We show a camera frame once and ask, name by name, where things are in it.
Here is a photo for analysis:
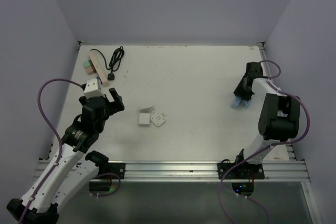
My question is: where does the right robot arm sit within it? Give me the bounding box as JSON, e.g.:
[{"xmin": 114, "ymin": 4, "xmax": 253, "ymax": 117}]
[{"xmin": 231, "ymin": 62, "xmax": 301, "ymax": 178}]

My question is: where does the black power cable with plug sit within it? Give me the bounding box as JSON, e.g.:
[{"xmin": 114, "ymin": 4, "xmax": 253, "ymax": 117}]
[{"xmin": 90, "ymin": 46, "xmax": 124, "ymax": 80}]

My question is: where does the white folding-prong adapter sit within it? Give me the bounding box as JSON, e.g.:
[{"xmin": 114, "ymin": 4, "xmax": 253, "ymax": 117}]
[{"xmin": 150, "ymin": 112, "xmax": 166, "ymax": 127}]

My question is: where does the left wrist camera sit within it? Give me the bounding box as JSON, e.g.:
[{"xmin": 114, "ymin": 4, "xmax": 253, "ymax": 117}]
[{"xmin": 83, "ymin": 78, "xmax": 103, "ymax": 99}]

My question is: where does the beige red power strip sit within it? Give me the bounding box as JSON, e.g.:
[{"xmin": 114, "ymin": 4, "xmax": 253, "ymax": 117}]
[{"xmin": 89, "ymin": 51, "xmax": 110, "ymax": 87}]

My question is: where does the white USB charger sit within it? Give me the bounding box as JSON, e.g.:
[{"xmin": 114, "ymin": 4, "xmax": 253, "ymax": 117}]
[{"xmin": 138, "ymin": 113, "xmax": 151, "ymax": 127}]

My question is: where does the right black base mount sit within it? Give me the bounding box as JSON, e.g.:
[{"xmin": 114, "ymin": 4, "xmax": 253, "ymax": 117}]
[{"xmin": 217, "ymin": 159, "xmax": 265, "ymax": 180}]

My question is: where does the aluminium mounting rail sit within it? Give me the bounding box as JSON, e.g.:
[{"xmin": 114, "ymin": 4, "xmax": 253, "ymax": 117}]
[{"xmin": 110, "ymin": 161, "xmax": 310, "ymax": 182}]

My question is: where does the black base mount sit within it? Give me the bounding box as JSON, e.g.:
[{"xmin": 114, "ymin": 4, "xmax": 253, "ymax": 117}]
[
  {"xmin": 95, "ymin": 162, "xmax": 126, "ymax": 179},
  {"xmin": 217, "ymin": 159, "xmax": 265, "ymax": 180}
]

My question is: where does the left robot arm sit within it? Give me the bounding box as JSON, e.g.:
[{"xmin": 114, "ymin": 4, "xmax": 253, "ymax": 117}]
[{"xmin": 7, "ymin": 88, "xmax": 124, "ymax": 223}]

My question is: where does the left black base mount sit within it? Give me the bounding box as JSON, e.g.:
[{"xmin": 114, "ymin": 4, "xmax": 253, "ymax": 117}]
[{"xmin": 95, "ymin": 162, "xmax": 126, "ymax": 179}]

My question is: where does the green plug adapter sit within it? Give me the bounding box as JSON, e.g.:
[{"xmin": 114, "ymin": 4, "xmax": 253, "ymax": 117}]
[{"xmin": 83, "ymin": 60, "xmax": 92, "ymax": 68}]

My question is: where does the light blue power strip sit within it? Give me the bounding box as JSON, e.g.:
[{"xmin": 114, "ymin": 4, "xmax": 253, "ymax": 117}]
[{"xmin": 230, "ymin": 97, "xmax": 251, "ymax": 109}]

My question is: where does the pink brown plug adapter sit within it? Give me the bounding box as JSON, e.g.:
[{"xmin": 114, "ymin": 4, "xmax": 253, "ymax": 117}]
[{"xmin": 85, "ymin": 66, "xmax": 96, "ymax": 75}]

